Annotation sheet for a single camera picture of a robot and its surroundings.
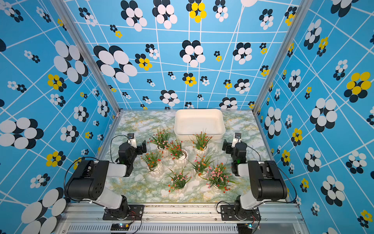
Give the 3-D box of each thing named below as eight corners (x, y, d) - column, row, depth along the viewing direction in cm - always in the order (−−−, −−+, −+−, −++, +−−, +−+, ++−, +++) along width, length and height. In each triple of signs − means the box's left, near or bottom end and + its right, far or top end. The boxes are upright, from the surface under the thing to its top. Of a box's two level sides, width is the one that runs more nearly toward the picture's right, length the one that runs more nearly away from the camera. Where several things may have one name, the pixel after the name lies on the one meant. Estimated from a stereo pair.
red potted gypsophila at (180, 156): (176, 169, 90) (175, 161, 80) (169, 152, 97) (166, 142, 87) (189, 163, 92) (189, 154, 82) (181, 147, 100) (179, 137, 90)
